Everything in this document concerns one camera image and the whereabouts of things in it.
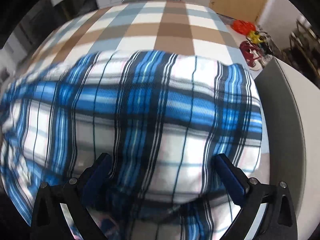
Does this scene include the wooden shoe rack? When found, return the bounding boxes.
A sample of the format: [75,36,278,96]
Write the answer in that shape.
[289,15,319,87]

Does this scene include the grey bed frame edge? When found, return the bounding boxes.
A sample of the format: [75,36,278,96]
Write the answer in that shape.
[253,57,320,215]

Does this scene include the checkered bed sheet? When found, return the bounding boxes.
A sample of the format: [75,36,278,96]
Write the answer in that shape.
[9,1,251,88]

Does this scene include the red shoes on floor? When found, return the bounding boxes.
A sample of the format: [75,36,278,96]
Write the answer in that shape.
[239,41,263,68]

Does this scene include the orange bag on floor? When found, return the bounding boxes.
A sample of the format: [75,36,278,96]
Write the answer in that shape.
[231,20,256,36]

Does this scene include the blue white plaid shirt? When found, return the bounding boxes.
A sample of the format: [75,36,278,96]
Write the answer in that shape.
[1,50,263,239]

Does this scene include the yellow item on floor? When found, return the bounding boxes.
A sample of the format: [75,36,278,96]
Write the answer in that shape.
[246,30,267,44]

